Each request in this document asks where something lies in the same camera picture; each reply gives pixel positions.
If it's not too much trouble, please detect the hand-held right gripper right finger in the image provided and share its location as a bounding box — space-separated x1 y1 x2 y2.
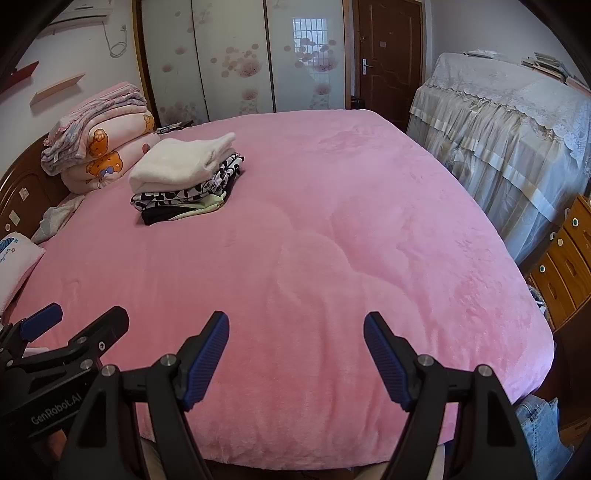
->
363 311 536 480

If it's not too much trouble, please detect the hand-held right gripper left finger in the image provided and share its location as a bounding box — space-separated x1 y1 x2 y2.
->
58 311 230 480

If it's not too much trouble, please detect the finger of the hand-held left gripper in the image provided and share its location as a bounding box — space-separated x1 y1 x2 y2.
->
0 302 64 358
67 305 130 356

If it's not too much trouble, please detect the white fluffy cardigan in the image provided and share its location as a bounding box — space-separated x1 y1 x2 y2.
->
128 132 237 195

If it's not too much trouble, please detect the white pillow with blue print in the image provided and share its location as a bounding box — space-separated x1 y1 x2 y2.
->
0 232 47 315

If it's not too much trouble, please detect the crumpled white cloth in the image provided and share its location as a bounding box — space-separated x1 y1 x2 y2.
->
31 194 86 244

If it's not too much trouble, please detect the wooden headboard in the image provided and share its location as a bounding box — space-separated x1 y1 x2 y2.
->
0 136 70 241

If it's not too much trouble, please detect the pink bed blanket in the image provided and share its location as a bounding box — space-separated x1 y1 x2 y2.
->
7 109 555 462

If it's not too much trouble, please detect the light green garment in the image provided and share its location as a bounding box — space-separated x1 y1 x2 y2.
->
173 194 227 220

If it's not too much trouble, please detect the black white printed garment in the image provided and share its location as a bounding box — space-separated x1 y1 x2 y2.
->
130 152 245 208

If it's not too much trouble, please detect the person's denim trouser leg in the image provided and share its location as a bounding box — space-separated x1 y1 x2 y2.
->
515 394 575 480

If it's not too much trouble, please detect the folded bear print quilt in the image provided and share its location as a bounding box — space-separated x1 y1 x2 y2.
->
60 108 160 195

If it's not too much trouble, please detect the wooden drawer cabinet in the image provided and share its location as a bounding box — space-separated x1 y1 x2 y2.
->
526 194 591 328

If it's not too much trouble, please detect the folded pink floral blanket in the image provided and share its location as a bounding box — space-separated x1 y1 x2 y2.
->
41 82 147 176

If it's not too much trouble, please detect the white lace furniture cover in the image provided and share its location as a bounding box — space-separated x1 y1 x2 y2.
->
406 52 591 266

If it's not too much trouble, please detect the brown wooden door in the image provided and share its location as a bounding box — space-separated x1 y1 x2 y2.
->
351 0 426 132

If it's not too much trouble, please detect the floral sliding door wardrobe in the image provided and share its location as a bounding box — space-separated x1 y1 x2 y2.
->
131 0 352 127

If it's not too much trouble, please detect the white air conditioner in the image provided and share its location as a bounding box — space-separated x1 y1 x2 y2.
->
46 0 112 26

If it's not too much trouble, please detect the stack of books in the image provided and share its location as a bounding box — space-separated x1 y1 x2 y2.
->
522 52 573 84

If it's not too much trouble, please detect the pink wall shelf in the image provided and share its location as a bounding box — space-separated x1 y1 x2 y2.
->
30 72 87 107

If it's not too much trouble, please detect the red wall shelf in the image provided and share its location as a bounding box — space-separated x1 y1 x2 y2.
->
0 61 40 90

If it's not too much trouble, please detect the white wall cable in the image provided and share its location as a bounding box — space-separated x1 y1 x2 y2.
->
104 11 130 58

